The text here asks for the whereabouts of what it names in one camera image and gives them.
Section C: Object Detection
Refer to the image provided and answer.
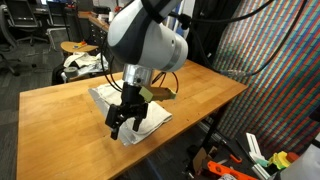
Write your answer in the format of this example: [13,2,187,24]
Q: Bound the black mesh office chair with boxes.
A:
[0,0,49,46]

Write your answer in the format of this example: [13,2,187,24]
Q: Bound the black looped wrist cable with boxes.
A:
[99,33,180,95]

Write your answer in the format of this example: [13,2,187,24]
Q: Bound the white cloth towel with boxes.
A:
[94,83,174,146]

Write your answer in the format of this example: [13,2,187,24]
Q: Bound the red round cap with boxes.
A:
[286,152,301,163]

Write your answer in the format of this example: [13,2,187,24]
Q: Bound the yellow green plastic part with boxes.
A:
[269,150,291,169]

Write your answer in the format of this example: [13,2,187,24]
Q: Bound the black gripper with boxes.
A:
[104,81,150,141]

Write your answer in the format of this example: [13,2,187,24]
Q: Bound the black orange bar clamp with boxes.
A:
[219,139,243,164]

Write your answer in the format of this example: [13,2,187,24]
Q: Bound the white aluminium extrusion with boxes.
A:
[245,132,268,164]

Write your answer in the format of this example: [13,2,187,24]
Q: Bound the round wooden stool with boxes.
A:
[60,41,100,54]

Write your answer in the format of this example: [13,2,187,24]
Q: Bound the grey drawer cabinet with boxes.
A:
[78,11,113,49]

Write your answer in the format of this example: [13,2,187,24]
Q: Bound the olive wrist camera mount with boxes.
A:
[138,85,178,103]

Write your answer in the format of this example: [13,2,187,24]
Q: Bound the yellow red toy block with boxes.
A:
[73,40,88,50]

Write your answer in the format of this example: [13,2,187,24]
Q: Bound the grey duct tape roll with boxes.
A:
[63,66,79,80]

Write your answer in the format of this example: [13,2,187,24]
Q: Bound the thick black hanging cable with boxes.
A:
[168,0,309,78]

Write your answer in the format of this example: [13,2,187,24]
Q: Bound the crumpled white cloth pile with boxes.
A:
[63,52,109,76]

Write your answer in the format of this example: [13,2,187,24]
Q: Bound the white plastic bucket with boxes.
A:
[279,143,320,180]

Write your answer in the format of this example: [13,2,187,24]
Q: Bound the open cardboard box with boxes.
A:
[192,146,218,175]

